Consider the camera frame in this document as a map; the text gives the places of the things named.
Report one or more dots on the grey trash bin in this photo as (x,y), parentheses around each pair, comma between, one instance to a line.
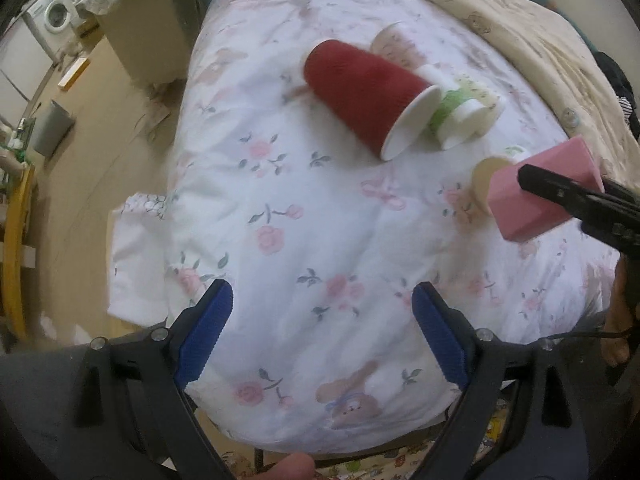
(50,127)

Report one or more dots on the dark clothing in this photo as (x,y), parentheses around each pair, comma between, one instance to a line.
(617,80)

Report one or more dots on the beige cabinet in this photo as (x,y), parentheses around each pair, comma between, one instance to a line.
(142,35)

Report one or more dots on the red ribbed paper cup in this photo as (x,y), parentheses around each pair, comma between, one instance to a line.
(362,92)

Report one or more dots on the wooden board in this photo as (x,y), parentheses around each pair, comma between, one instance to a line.
(74,73)

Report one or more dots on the person's left hand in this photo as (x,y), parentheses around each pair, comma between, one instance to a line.
(287,466)

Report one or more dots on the yellow wooden frame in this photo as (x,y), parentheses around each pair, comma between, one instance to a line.
(15,255)

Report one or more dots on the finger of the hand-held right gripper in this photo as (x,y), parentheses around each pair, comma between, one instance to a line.
(590,205)

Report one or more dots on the white patterned pillow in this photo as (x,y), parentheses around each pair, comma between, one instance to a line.
(142,205)

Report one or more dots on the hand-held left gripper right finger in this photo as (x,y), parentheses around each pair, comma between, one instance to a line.
(440,332)

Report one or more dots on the white cup with green band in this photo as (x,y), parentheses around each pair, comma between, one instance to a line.
(457,115)

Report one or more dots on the white cup with pink print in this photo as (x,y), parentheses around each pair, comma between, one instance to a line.
(397,47)

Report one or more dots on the colourful printed mat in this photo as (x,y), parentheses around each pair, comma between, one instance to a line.
(350,465)

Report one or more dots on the cream quilt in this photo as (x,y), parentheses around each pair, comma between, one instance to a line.
(525,25)

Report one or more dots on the person's right hand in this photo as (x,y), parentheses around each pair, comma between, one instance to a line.
(617,320)

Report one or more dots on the white floral blanket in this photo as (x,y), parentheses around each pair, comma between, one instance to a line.
(310,220)

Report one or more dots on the white washing machine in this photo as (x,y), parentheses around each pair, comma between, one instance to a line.
(52,12)

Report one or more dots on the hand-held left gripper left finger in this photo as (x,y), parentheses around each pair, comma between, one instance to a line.
(206,327)

